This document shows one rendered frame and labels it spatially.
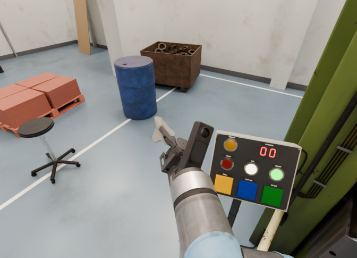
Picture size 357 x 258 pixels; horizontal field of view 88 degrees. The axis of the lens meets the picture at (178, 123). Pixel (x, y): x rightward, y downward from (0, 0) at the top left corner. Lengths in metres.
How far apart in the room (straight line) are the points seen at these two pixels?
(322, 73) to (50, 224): 2.39
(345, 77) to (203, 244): 0.79
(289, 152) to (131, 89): 2.28
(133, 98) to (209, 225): 2.59
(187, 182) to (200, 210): 0.06
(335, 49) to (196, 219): 1.20
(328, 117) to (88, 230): 1.90
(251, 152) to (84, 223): 1.64
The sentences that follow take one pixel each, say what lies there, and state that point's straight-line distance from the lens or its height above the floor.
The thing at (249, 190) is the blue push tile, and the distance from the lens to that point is 0.89.
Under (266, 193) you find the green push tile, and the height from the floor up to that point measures 1.02.
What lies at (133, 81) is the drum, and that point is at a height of 0.66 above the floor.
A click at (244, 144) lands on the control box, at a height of 1.17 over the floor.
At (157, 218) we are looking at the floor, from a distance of 1.92.
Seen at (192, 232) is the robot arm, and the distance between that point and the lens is 0.33.
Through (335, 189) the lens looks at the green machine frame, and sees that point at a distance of 1.20.
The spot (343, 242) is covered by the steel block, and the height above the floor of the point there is 0.87.
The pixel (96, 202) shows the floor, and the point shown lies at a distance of 2.15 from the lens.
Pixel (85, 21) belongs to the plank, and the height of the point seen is 0.91.
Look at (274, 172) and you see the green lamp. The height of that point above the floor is 1.10.
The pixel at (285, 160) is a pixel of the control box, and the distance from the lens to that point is 0.88.
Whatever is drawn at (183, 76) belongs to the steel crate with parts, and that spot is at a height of 0.33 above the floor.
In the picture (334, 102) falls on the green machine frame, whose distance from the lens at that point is 0.96.
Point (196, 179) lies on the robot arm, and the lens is 0.37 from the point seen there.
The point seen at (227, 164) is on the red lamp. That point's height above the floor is 1.09.
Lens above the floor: 1.71
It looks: 36 degrees down
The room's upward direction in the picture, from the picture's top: straight up
